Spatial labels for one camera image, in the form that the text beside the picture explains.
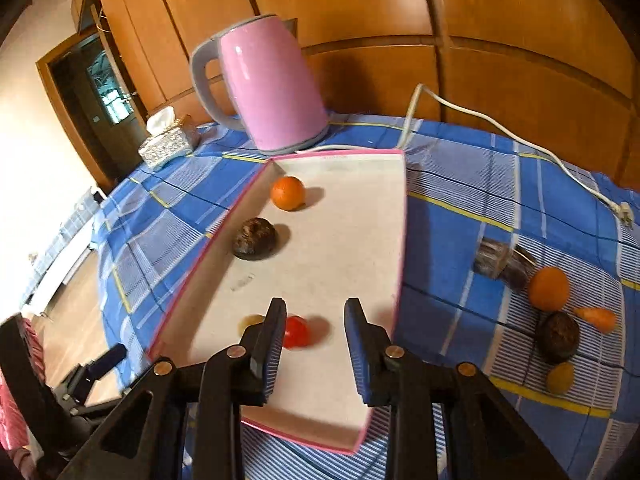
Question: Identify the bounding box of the tan round fruit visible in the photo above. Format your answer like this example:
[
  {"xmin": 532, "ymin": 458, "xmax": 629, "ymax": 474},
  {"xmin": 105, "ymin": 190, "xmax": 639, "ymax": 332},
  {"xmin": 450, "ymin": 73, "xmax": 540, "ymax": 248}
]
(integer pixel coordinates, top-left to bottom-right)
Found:
[{"xmin": 238, "ymin": 314, "xmax": 265, "ymax": 336}]

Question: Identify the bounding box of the orange carrot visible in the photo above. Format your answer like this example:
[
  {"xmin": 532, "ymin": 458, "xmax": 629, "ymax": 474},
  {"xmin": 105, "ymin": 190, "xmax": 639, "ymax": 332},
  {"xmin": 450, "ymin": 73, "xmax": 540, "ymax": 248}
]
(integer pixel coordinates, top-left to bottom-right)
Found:
[{"xmin": 574, "ymin": 308, "xmax": 616, "ymax": 334}]

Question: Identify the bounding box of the red tomato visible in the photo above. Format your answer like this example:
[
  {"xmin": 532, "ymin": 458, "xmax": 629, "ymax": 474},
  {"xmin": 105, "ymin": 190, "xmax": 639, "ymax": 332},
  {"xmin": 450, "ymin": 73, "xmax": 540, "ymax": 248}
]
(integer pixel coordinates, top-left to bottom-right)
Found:
[{"xmin": 283, "ymin": 315, "xmax": 311, "ymax": 349}]

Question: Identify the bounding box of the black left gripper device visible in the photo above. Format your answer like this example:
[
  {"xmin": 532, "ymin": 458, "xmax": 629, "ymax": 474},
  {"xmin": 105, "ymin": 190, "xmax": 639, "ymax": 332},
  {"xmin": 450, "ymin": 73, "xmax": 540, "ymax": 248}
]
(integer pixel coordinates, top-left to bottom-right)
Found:
[{"xmin": 53, "ymin": 344, "xmax": 127, "ymax": 425}]

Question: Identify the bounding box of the yellowish fruit on cloth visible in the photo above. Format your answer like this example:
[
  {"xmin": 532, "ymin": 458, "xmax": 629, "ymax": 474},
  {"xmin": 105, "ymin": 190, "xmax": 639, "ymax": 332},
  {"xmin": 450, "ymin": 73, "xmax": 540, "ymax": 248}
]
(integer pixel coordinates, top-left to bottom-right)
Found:
[{"xmin": 546, "ymin": 361, "xmax": 575, "ymax": 396}]

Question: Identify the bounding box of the red cushioned chair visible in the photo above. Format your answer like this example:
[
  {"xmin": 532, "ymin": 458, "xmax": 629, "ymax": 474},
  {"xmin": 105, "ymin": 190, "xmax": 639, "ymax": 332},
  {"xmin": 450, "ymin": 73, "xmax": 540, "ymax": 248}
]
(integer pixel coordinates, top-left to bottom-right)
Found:
[{"xmin": 1, "ymin": 314, "xmax": 46, "ymax": 479}]

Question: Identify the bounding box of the dark brown fruit on cloth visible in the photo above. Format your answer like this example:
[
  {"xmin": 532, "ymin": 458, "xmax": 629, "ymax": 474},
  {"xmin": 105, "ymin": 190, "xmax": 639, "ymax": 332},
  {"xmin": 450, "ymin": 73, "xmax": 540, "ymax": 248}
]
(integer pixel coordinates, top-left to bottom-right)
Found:
[{"xmin": 535, "ymin": 311, "xmax": 580, "ymax": 365}]

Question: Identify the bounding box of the orange on tablecloth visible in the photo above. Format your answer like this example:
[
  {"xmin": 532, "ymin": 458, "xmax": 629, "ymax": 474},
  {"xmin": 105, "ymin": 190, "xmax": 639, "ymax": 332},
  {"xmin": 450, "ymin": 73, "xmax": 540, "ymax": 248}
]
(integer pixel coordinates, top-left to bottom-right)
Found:
[{"xmin": 527, "ymin": 266, "xmax": 570, "ymax": 312}]

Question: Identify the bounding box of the blue plaid tablecloth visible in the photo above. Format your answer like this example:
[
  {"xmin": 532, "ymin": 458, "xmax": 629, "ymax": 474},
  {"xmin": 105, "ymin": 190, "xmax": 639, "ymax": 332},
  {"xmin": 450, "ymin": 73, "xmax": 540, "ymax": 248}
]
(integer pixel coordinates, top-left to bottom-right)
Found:
[{"xmin": 92, "ymin": 112, "xmax": 640, "ymax": 480}]

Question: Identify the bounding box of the dark brown fruit in tray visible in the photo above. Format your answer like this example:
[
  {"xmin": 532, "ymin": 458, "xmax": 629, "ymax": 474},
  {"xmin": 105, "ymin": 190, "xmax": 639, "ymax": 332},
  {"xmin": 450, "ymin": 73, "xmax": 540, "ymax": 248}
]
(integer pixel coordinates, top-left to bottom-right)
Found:
[{"xmin": 232, "ymin": 217, "xmax": 278, "ymax": 260}]

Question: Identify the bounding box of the white pink-rimmed tray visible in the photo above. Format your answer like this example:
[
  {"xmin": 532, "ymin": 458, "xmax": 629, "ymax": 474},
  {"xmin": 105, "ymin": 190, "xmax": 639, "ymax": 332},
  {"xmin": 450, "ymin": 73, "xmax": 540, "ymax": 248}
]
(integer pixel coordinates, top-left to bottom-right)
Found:
[{"xmin": 148, "ymin": 150, "xmax": 407, "ymax": 454}]

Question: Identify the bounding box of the silver tissue box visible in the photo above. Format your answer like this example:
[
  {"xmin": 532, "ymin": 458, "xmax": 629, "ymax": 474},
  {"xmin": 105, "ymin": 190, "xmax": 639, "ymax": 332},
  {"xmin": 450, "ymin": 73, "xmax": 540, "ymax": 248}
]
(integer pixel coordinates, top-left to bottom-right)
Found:
[{"xmin": 138, "ymin": 106, "xmax": 201, "ymax": 171}]

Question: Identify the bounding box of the pink electric kettle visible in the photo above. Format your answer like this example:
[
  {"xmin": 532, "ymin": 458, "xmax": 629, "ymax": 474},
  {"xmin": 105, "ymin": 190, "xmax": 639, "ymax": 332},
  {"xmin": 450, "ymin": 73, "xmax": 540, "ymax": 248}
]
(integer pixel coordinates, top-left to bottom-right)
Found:
[{"xmin": 190, "ymin": 14, "xmax": 329, "ymax": 155}]

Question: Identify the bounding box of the white power cord with plug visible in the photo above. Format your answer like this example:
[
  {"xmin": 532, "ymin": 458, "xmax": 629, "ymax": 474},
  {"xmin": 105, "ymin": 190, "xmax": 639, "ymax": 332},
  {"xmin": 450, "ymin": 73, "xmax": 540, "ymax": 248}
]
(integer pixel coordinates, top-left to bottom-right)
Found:
[{"xmin": 294, "ymin": 83, "xmax": 637, "ymax": 230}]

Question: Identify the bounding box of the wooden door frame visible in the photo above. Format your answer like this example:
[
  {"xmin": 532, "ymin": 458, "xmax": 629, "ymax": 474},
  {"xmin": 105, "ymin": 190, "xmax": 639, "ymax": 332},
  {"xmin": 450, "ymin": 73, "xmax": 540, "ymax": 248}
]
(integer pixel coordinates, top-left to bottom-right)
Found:
[{"xmin": 36, "ymin": 26, "xmax": 146, "ymax": 193}]

